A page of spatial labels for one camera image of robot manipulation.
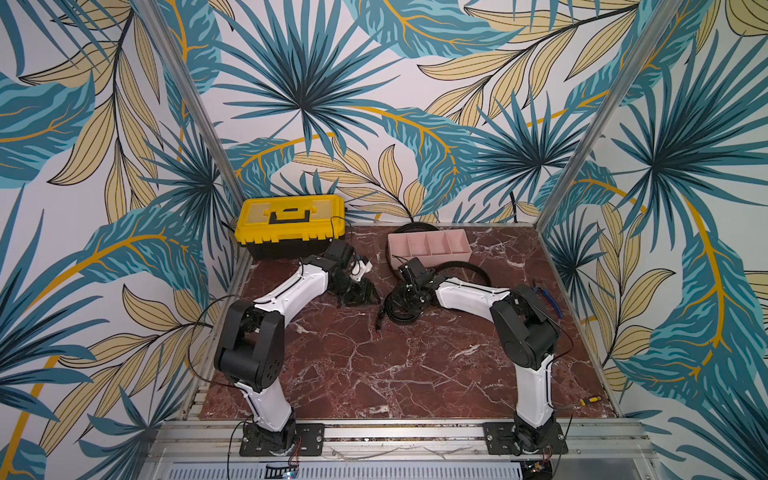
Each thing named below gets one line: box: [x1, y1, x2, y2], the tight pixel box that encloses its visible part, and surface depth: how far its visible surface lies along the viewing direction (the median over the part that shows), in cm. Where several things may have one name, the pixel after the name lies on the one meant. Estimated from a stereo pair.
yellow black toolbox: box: [235, 195, 346, 259], surface depth 100 cm
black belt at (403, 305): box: [375, 284, 425, 331], surface depth 89 cm
